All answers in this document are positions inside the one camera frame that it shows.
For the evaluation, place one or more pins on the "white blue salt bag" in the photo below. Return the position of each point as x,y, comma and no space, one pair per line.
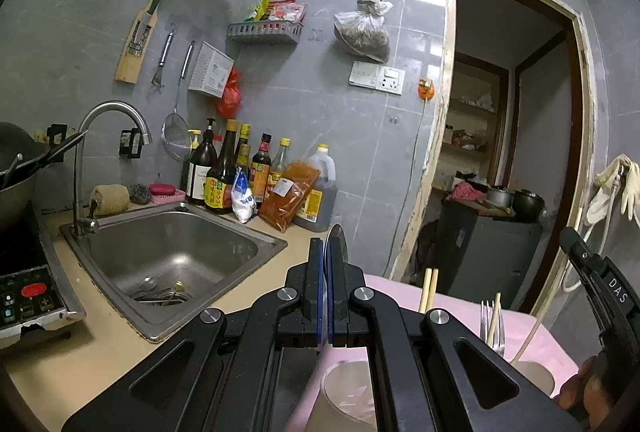
244,197

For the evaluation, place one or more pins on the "induction cooker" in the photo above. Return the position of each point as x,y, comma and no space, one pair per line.
30,277

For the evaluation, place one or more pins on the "red seasoning packet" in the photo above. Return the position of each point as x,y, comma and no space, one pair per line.
289,10

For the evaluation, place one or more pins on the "black wok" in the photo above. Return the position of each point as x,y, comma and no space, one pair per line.
17,177

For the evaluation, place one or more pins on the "metal mesh strainer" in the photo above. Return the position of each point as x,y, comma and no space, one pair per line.
176,139

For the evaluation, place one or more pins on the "steel pot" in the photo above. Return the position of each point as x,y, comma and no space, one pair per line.
500,198

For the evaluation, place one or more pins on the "clear bag of dried goods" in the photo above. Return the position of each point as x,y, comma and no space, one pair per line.
362,31

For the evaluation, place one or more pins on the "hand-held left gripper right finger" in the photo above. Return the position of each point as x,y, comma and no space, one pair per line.
340,307

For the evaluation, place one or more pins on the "steel faucet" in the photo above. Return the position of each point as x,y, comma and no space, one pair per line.
107,107

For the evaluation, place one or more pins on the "black wall bracket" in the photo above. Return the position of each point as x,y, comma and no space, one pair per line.
131,141
57,134

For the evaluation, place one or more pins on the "person's right hand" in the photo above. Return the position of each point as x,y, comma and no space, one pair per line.
582,387

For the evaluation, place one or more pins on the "dark pump bottle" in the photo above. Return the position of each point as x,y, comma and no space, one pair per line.
202,171

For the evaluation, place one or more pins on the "black pot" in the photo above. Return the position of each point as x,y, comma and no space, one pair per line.
528,207

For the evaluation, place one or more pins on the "yellow green seasoning packet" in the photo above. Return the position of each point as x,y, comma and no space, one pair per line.
259,6

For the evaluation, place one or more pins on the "clear yellow capped bottle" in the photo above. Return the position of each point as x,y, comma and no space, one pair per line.
279,161

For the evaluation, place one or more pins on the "grey cabinet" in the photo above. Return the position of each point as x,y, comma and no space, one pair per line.
490,257

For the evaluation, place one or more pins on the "steel wool scrubber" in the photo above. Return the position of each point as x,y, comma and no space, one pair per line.
140,193

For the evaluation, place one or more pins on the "tall soy sauce bottle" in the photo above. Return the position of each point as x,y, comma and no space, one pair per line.
221,182

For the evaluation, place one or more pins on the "grey wall shelf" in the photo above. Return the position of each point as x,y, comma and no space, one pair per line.
265,33

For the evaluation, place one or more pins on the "wooden door frame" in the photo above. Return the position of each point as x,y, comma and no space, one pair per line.
442,111

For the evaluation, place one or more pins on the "pink tablecloth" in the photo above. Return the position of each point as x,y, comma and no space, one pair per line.
460,327

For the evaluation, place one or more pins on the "yellow capped sauce bottle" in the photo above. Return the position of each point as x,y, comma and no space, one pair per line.
243,146

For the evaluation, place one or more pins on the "white wall switch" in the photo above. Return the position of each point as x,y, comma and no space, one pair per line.
364,74

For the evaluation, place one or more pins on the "steel sink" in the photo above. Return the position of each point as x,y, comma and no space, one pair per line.
170,252

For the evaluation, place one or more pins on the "orange wall hook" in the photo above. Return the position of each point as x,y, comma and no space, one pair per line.
425,90

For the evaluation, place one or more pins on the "pink soap dish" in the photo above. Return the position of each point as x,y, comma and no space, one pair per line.
167,193

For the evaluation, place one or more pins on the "brown loofah sponge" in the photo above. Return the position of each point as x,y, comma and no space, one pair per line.
110,199

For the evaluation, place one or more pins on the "wooden chopstick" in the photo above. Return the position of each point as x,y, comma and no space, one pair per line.
433,289
527,339
494,317
425,292

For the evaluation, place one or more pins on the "pink cloth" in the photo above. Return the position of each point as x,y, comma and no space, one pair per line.
467,192

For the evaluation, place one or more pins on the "green glass bottle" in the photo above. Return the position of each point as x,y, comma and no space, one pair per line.
186,166

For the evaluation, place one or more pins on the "red chili powder bag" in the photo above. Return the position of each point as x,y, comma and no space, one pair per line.
292,194

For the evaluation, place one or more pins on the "large oil jug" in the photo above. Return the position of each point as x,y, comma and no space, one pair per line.
325,171

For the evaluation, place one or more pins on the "red capped sauce bottle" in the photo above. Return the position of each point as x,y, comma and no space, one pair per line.
261,166

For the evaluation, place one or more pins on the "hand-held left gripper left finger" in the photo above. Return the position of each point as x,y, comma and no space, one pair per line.
320,302

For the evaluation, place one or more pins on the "metal fork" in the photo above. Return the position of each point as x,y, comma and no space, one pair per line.
486,327

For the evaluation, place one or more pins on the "white wall socket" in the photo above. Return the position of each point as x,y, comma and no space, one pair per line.
391,80

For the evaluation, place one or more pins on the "red plastic bag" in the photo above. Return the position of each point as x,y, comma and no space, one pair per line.
230,94

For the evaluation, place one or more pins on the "metal peeler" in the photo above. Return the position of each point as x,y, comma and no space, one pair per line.
164,59

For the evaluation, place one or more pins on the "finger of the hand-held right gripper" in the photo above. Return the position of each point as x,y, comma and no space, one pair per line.
577,249

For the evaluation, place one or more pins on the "cream rubber gloves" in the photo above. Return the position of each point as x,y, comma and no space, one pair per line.
607,192

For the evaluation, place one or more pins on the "wooden knife holder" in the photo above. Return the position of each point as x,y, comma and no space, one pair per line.
135,46

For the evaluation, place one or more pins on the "large metal spoon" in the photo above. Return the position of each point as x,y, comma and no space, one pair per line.
336,237

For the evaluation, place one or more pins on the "wooden shelf unit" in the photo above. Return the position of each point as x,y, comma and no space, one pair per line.
470,111

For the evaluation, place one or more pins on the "white plastic wall box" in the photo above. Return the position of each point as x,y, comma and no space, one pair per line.
210,69

